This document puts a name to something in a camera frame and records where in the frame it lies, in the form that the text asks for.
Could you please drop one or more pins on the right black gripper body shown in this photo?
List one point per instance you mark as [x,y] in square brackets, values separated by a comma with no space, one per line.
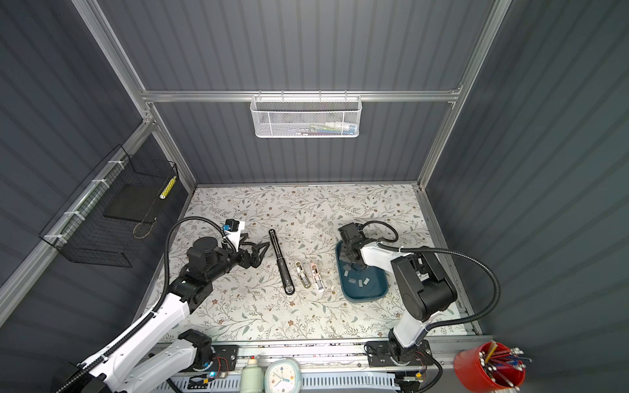
[345,252]

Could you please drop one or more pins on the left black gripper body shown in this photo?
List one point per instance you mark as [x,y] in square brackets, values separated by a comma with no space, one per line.
[244,261]

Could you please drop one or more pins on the pink small stapler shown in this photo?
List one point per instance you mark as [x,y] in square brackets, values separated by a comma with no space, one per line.
[318,281]

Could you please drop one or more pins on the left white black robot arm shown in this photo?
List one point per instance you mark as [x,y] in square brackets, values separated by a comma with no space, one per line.
[124,364]

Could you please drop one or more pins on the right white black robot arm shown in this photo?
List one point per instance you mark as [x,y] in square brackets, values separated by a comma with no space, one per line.
[425,287]

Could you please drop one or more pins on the black pliers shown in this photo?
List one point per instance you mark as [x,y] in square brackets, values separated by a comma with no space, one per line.
[255,246]

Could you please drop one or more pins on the teal plastic tray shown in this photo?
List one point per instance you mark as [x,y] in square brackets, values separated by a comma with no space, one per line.
[360,285]

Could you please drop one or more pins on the yellow marker in basket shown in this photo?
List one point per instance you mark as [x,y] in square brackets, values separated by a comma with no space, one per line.
[168,187]

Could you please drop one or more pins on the pale green glue bottle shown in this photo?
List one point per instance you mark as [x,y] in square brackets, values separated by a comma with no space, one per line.
[252,377]

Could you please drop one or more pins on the black notebook in basket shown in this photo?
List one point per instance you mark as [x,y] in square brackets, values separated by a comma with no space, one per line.
[135,203]

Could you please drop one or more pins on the mint analog clock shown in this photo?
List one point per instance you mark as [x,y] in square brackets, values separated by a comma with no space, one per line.
[283,376]

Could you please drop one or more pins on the red pencil cup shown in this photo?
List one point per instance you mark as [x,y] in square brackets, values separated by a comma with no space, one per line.
[491,367]

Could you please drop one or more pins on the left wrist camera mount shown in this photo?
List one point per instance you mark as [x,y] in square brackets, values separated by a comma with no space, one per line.
[233,232]

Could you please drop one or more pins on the white wire mesh basket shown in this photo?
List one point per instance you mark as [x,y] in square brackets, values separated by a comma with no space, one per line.
[318,116]

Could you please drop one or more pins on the black wire basket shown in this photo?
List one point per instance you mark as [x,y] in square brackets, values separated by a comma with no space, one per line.
[109,223]

